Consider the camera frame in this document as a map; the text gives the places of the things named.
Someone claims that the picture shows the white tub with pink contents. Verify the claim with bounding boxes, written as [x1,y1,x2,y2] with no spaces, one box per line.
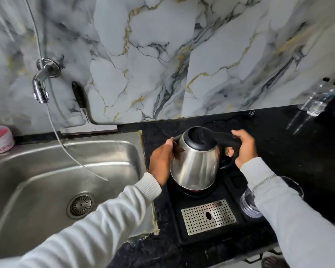
[0,125,15,154]

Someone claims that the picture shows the stainless steel electric kettle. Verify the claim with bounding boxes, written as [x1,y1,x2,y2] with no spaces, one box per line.
[170,126,242,193]

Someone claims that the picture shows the person's left forearm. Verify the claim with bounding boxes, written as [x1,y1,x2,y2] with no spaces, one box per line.
[0,172,162,268]

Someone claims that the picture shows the perforated metal drip grate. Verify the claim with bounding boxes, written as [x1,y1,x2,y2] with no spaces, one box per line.
[181,199,237,236]

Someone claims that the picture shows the black kettle base tray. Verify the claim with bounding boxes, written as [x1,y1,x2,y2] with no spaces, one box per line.
[167,164,270,246]

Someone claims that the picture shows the black power cable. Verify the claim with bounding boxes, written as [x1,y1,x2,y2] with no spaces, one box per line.
[202,110,256,129]

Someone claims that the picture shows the metal sink drain strainer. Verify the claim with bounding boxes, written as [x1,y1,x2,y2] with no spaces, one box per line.
[66,193,95,220]

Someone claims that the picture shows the silver chain bracelet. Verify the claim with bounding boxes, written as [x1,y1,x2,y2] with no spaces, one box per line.
[251,173,277,193]

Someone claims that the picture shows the clear plastic water bottle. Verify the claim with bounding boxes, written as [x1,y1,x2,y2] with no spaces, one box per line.
[307,81,335,117]
[297,77,331,111]

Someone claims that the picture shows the person's left hand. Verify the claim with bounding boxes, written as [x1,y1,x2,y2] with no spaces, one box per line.
[148,137,175,188]

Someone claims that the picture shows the person's foot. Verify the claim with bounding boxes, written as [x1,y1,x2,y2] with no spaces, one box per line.
[261,256,283,268]

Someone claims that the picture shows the stainless steel sink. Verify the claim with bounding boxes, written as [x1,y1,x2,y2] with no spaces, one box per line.
[0,130,160,261]

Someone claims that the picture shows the clear drinking glass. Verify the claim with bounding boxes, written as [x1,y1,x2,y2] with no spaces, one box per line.
[239,176,304,219]

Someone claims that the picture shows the thin clear hose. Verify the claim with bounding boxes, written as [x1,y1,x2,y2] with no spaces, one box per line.
[23,0,109,182]

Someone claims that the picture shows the black handled kitchen tool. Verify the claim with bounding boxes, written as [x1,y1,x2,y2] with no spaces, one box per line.
[71,81,90,124]

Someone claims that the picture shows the chrome wall tap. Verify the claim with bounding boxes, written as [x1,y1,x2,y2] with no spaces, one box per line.
[32,58,61,104]

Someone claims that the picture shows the person's right hand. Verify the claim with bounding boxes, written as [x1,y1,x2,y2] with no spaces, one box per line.
[225,129,259,170]

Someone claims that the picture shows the person's right forearm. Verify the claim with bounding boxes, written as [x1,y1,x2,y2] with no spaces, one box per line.
[240,157,335,268]

